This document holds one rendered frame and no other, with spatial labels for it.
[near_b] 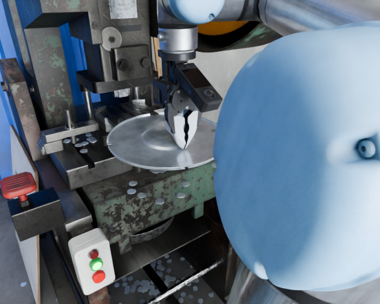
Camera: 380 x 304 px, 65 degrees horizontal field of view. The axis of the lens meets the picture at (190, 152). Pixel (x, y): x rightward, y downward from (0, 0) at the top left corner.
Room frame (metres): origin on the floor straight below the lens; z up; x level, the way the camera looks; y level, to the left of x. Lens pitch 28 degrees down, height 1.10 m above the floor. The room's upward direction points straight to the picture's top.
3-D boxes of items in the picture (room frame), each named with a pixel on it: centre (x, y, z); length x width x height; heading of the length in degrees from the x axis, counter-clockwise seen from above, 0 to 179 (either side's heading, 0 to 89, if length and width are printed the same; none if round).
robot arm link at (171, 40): (0.61, 0.03, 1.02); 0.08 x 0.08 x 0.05
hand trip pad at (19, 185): (0.50, 0.35, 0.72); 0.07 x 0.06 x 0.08; 35
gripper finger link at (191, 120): (0.62, 0.01, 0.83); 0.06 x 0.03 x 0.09; 35
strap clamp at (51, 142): (0.78, 0.35, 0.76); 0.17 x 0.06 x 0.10; 125
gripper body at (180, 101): (0.62, 0.03, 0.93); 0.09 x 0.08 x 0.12; 35
